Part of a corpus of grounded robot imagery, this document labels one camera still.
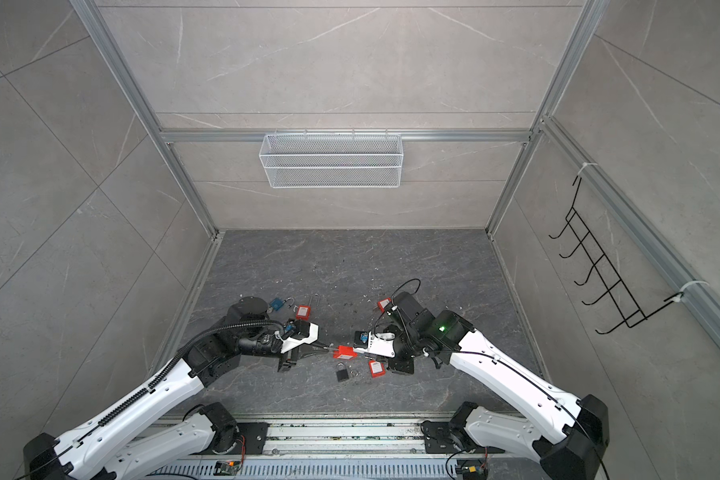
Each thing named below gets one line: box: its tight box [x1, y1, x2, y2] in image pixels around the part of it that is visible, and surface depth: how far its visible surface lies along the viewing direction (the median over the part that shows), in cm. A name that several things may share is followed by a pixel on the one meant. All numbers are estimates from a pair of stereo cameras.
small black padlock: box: [336, 362, 349, 382], surface depth 85 cm
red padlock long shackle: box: [296, 296, 313, 321], surface depth 97 cm
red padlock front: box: [368, 360, 387, 379], surface depth 85 cm
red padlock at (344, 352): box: [332, 345, 358, 359], surface depth 67 cm
